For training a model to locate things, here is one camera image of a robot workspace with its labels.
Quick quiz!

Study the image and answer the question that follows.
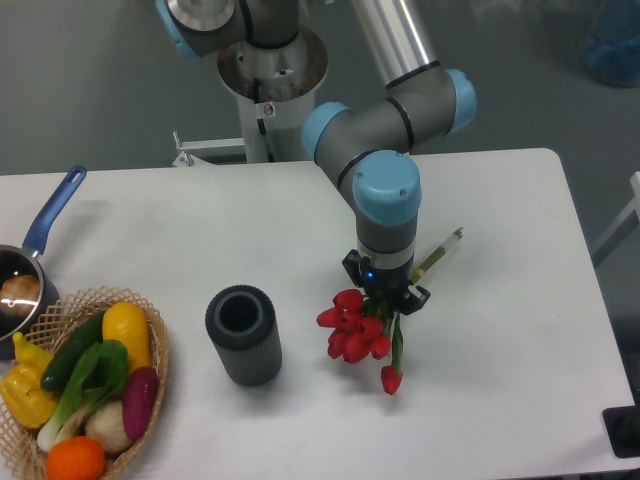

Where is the blue water jug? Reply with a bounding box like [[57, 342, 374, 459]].
[[581, 0, 639, 88]]

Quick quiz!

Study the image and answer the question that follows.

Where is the blue handled saucepan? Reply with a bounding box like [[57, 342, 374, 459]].
[[1, 166, 87, 361]]

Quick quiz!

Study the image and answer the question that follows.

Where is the green cucumber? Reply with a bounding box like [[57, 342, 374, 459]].
[[40, 310, 106, 391]]

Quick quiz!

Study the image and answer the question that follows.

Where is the orange fruit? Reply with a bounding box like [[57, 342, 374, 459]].
[[45, 436, 106, 480]]

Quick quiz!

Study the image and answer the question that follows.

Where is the white frame at right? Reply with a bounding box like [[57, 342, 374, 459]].
[[591, 172, 639, 268]]

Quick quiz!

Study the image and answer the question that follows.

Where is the red tulip bouquet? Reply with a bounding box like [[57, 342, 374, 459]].
[[316, 228, 464, 395]]

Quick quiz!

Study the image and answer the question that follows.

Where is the green bok choy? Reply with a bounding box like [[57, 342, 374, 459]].
[[37, 340, 128, 452]]

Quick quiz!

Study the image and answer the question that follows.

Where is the yellow squash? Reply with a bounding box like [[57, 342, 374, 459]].
[[102, 302, 151, 376]]

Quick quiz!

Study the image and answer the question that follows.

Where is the purple sweet potato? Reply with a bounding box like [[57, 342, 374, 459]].
[[122, 366, 159, 441]]

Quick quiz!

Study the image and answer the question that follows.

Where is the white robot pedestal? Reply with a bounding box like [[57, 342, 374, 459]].
[[217, 26, 328, 163]]

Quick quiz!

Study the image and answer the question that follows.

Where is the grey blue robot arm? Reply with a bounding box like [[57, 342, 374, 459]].
[[156, 1, 477, 315]]

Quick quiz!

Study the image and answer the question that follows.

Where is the brown bread roll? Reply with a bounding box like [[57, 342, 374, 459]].
[[1, 275, 40, 318]]

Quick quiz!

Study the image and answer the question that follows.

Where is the beige garlic bulb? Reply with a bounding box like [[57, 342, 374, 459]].
[[84, 401, 133, 455]]

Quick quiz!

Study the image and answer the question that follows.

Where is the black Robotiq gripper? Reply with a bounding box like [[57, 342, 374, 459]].
[[342, 249, 431, 315]]

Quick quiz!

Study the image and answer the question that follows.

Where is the yellow bell pepper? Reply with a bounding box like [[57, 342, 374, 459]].
[[1, 332, 59, 430]]

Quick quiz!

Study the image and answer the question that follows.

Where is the white metal base frame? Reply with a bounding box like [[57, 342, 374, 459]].
[[172, 131, 247, 167]]

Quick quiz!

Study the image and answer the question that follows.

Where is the dark grey ribbed vase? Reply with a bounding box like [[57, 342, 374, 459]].
[[205, 285, 283, 387]]

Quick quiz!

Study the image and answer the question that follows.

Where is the black device at edge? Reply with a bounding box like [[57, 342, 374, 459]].
[[602, 406, 639, 459]]

